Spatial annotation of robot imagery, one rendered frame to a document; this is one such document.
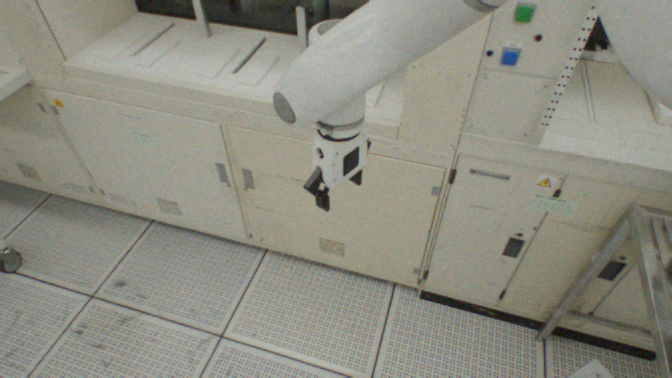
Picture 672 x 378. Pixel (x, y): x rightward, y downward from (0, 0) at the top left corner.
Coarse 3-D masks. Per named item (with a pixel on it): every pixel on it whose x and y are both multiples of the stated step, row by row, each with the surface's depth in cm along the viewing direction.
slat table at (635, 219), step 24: (624, 216) 115; (648, 216) 111; (648, 240) 104; (600, 264) 127; (648, 264) 99; (576, 288) 138; (648, 288) 96; (552, 312) 153; (576, 312) 149; (648, 312) 93; (648, 336) 144
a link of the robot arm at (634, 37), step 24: (480, 0) 40; (504, 0) 40; (600, 0) 31; (624, 0) 29; (648, 0) 27; (624, 24) 29; (648, 24) 27; (624, 48) 29; (648, 48) 27; (648, 72) 27
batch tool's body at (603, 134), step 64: (512, 0) 90; (576, 0) 87; (576, 64) 95; (512, 128) 111; (576, 128) 117; (640, 128) 117; (448, 192) 133; (512, 192) 125; (576, 192) 118; (640, 192) 112; (448, 256) 153; (512, 256) 144; (576, 256) 135; (576, 320) 157; (640, 320) 147
